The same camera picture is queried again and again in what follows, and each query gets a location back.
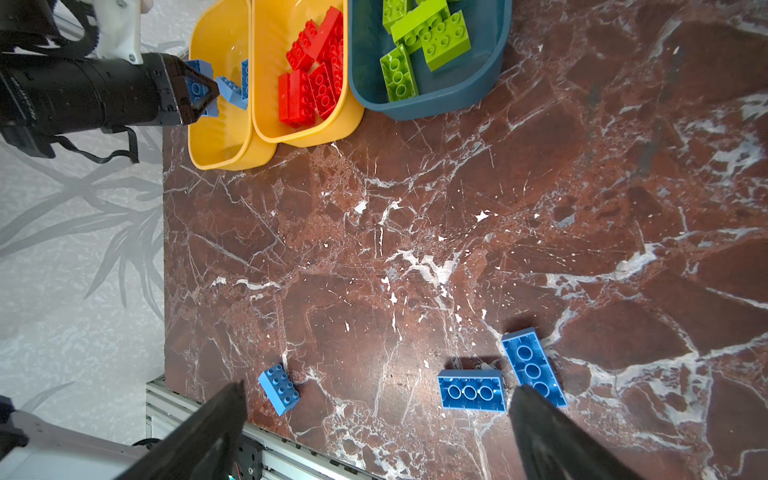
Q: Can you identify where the red brick diagonal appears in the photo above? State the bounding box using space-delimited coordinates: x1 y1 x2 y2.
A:
309 6 344 63

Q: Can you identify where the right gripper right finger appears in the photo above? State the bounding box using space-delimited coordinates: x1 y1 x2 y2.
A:
509 385 640 479

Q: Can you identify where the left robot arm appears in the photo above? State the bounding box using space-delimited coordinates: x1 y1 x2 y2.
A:
1 1 219 164

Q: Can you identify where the left yellow bin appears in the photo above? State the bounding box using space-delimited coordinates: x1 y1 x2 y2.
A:
188 0 276 171

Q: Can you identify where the blue brick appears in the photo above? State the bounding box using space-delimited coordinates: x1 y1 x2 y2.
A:
258 364 300 416
241 59 249 103
185 60 219 117
216 76 248 110
438 369 506 412
501 327 568 408

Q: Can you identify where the red brick top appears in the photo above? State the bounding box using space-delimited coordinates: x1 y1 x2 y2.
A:
326 39 344 100

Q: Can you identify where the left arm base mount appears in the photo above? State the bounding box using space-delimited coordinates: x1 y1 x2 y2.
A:
230 435 264 480

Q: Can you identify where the red brick vertical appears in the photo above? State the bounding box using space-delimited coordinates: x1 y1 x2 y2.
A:
278 70 316 128

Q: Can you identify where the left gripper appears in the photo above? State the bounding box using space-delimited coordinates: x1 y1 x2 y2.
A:
1 53 219 138

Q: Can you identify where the green brick bottom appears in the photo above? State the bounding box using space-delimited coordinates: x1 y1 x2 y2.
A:
421 10 471 72

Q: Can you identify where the blue brick bottom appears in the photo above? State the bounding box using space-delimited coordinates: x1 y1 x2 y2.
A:
258 364 300 416

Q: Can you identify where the middle yellow bin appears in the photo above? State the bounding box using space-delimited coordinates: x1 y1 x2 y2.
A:
248 1 364 147

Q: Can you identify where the green brick small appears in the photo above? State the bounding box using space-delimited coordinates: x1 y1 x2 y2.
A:
382 0 414 33

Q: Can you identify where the yellow bin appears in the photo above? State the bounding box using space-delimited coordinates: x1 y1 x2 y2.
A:
188 0 276 171
248 1 364 147

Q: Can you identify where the teal bin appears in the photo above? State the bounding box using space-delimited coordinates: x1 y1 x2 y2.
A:
348 1 513 121

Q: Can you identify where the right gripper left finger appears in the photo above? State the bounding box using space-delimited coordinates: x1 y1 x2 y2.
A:
119 381 247 479

